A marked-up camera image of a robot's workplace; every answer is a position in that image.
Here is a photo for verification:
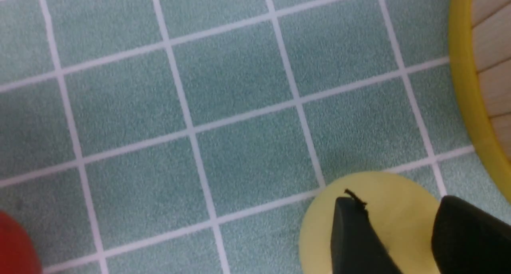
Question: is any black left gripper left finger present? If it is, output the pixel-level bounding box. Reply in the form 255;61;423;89
330;189;401;274

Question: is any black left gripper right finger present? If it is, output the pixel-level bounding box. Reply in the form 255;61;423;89
431;195;511;274

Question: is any yellow bun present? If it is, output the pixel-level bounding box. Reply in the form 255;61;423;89
299;172;440;274

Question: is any bamboo steamer tray yellow rim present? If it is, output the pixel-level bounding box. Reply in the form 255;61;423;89
448;0;511;201

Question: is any green checkered tablecloth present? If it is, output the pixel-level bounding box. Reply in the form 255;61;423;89
1;0;510;274

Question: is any red pomegranate toy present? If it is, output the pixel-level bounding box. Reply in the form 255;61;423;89
0;211;43;274

